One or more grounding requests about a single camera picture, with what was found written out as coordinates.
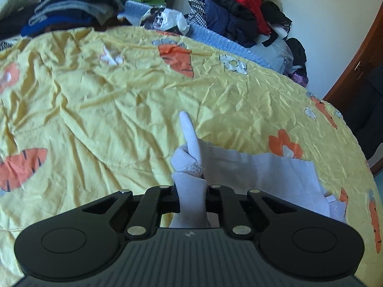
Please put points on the translucent plastic storage bag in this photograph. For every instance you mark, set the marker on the translucent plastic storage bag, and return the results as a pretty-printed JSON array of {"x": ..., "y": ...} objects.
[{"x": 278, "y": 55}]

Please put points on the folded dark clothes stack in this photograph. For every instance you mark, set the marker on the folded dark clothes stack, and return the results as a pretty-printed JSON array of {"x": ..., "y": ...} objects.
[{"x": 51, "y": 14}]

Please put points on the dark clothes pile top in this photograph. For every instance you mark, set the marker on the dark clothes pile top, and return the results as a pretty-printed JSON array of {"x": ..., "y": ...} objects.
[{"x": 278, "y": 22}]

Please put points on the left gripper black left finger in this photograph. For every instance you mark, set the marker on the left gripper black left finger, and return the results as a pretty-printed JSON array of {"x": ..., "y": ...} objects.
[{"x": 83, "y": 241}]

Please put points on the black bag by wall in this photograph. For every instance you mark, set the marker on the black bag by wall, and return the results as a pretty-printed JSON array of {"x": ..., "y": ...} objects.
[{"x": 299, "y": 56}]

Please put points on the navy blue garment on pile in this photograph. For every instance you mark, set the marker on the navy blue garment on pile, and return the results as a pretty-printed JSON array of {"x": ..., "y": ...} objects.
[{"x": 230, "y": 19}]

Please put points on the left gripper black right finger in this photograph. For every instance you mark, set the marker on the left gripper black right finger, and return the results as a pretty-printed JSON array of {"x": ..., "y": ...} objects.
[{"x": 295, "y": 241}]

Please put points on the blue knitted blanket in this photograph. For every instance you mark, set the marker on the blue knitted blanket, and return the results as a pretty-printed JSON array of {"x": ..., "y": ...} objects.
[{"x": 133, "y": 11}]

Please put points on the crumpled white plastic bag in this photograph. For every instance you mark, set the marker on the crumpled white plastic bag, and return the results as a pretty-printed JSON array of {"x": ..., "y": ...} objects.
[{"x": 165, "y": 20}]

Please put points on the light lavender long-sleeve top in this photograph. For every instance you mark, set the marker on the light lavender long-sleeve top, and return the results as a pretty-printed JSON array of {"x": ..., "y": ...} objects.
[{"x": 199, "y": 164}]

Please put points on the yellow cartoon print quilt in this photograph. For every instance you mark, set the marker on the yellow cartoon print quilt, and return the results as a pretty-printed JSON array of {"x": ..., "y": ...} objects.
[{"x": 87, "y": 113}]

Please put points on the brown wooden door frame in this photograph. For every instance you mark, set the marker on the brown wooden door frame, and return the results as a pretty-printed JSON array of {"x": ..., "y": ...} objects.
[{"x": 367, "y": 57}]

